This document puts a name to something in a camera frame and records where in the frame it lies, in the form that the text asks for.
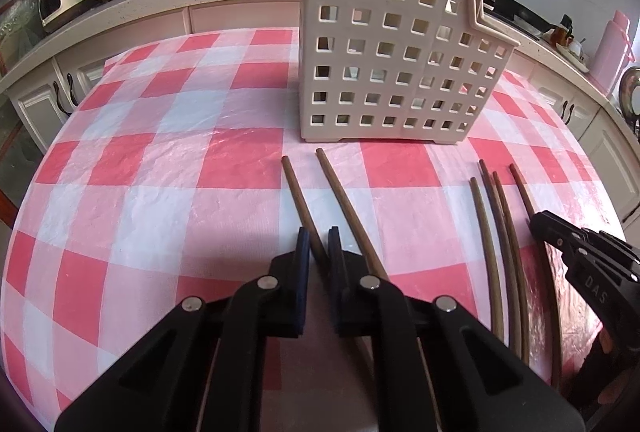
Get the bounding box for kitchen countertop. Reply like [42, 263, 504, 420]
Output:
[102, 0, 533, 138]

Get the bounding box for red white checkered tablecloth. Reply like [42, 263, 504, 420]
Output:
[1, 30, 623, 429]

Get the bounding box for beige perforated utensil basket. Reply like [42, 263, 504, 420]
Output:
[298, 0, 516, 144]

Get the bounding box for pink thermos bottle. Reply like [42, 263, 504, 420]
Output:
[589, 10, 634, 96]

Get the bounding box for small plate with condiments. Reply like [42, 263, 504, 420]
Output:
[548, 14, 589, 74]

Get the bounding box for black frying pan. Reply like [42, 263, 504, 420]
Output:
[484, 0, 555, 40]

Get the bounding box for white lower cabinets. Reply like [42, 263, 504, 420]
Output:
[1, 0, 639, 228]

